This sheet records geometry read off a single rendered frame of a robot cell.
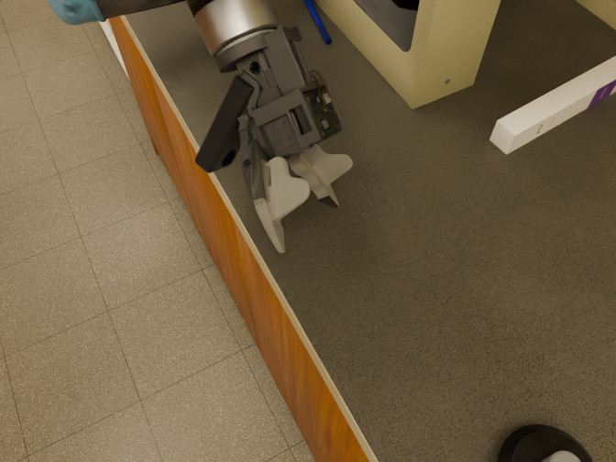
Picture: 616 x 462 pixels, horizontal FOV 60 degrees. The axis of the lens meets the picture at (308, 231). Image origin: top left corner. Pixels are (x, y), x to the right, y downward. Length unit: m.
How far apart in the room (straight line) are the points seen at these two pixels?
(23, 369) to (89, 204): 0.58
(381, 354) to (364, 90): 0.41
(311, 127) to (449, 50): 0.31
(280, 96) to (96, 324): 1.30
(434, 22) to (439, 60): 0.07
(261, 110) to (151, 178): 1.49
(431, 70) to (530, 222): 0.24
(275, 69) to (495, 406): 0.40
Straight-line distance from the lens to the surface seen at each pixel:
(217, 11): 0.55
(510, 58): 0.94
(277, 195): 0.52
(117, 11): 0.54
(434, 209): 0.70
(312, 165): 0.62
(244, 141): 0.54
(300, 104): 0.52
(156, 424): 1.59
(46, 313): 1.83
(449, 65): 0.80
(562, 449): 0.58
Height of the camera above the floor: 1.49
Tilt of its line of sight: 56 degrees down
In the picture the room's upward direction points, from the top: straight up
